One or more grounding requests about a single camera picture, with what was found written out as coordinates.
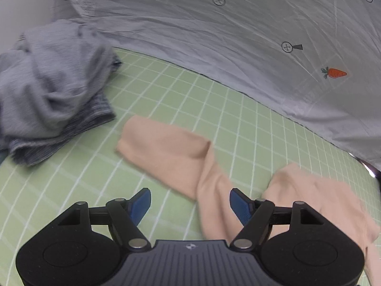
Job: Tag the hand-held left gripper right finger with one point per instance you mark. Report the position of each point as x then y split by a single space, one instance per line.
241 207

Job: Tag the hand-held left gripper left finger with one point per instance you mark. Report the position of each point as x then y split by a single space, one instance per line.
139 205

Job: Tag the beige garment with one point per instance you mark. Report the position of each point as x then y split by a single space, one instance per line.
208 178

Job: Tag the blue plaid shirt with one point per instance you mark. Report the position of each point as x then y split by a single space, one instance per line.
59 137

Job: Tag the green grid mat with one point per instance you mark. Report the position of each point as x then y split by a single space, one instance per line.
178 95

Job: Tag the grey sweatshirt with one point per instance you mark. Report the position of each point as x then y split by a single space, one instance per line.
53 80

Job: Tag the white printed bed sheet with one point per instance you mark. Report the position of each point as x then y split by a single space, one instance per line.
208 29

